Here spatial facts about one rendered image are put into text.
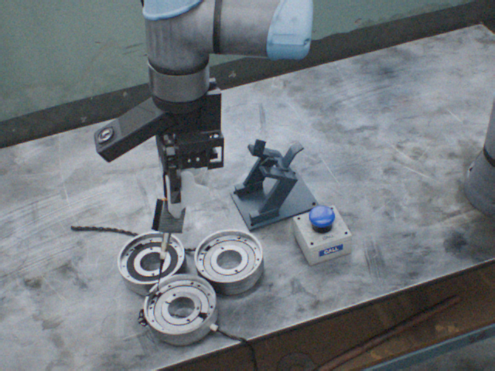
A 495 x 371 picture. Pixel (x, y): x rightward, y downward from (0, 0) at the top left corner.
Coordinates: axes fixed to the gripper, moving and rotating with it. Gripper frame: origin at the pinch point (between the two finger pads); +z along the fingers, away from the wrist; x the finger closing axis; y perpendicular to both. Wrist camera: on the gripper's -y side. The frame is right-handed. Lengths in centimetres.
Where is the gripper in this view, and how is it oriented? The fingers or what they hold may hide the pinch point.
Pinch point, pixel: (169, 204)
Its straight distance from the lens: 95.2
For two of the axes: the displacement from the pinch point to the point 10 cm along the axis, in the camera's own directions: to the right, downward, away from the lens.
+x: -2.9, -6.6, 6.9
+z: -0.4, 7.3, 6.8
